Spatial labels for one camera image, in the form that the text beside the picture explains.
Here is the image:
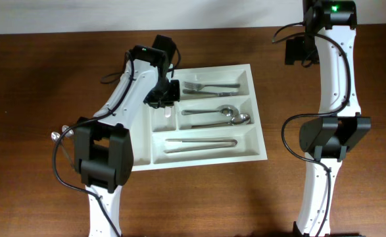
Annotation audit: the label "steel tablespoon packed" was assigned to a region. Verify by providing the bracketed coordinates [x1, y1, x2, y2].
[192, 114, 251, 128]
[181, 105, 239, 117]

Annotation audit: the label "steel fork packed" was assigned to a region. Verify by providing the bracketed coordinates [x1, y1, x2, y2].
[182, 82, 241, 91]
[181, 89, 239, 97]

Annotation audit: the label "steel teaspoon one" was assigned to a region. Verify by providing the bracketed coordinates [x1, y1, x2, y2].
[51, 132, 74, 169]
[62, 125, 74, 138]

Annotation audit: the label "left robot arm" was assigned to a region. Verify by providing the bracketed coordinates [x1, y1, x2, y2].
[74, 35, 180, 236]

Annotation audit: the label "white plastic cutlery tray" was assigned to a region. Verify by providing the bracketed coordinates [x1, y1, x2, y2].
[130, 65, 267, 171]

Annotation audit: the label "steel tongs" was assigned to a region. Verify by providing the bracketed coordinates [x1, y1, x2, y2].
[164, 138, 238, 153]

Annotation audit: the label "pink plastic knife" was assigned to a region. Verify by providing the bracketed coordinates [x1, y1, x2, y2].
[164, 106, 172, 118]

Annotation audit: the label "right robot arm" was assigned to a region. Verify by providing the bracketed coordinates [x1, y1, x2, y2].
[284, 1, 371, 236]

